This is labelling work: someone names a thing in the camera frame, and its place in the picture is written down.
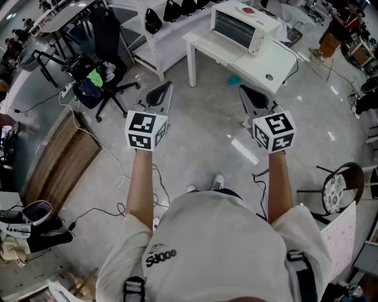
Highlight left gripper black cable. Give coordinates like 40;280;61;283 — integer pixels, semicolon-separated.
151;163;172;208

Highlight person's black shorts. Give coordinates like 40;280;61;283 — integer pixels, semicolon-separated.
211;188;243;202

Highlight white cable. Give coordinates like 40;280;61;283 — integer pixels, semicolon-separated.
58;90;131;189

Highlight grey black harness strap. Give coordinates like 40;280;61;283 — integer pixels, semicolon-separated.
285;250;318;302
122;275;147;302

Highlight person's white shirt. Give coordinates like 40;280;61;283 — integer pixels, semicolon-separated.
96;190;334;302

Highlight white plate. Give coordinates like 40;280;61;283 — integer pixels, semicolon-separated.
236;4;261;19

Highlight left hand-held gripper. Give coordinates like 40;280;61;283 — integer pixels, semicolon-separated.
124;80;174;152

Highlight white headset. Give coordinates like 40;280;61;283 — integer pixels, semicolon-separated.
21;199;53;227

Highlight dark blue bag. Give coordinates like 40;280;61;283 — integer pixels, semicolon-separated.
73;77;105;110

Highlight white power strip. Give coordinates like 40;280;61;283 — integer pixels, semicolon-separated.
60;81;76;99

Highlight person's right forearm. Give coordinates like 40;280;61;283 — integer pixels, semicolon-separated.
266;150;295;224

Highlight person's right white shoe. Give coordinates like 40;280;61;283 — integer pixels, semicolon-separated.
210;173;225;191

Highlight black cable with adaptor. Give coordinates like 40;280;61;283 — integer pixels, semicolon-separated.
68;201;126;231

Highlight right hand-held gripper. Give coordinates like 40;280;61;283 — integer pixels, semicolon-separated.
238;84;297;155

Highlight black office chair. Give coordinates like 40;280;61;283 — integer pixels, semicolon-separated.
65;6;141;123

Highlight green cloth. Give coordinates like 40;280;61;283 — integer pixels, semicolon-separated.
86;68;105;90

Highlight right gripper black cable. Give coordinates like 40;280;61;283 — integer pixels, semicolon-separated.
252;167;270;221

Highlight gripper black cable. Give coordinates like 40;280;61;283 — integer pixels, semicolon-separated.
252;167;270;221
151;163;172;208

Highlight thin black cable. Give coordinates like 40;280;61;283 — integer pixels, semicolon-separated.
272;39;299;86

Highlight white appliance door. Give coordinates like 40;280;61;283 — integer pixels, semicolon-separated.
191;29;250;67

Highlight white toaster oven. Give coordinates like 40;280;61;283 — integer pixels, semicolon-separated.
210;0;281;57

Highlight round chair floral cushion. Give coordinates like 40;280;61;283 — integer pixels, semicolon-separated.
296;162;366;216

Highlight white board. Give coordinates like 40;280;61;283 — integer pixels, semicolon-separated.
320;200;357;278

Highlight person's left forearm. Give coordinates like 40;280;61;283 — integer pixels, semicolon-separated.
125;148;157;232

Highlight long white table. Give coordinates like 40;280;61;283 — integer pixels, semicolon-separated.
107;0;214;82

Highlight grey table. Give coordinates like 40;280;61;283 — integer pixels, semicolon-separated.
39;0;99;60

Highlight white cloth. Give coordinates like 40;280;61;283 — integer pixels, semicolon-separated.
103;61;116;83

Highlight wooden board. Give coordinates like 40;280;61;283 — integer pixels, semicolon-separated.
24;110;103;214

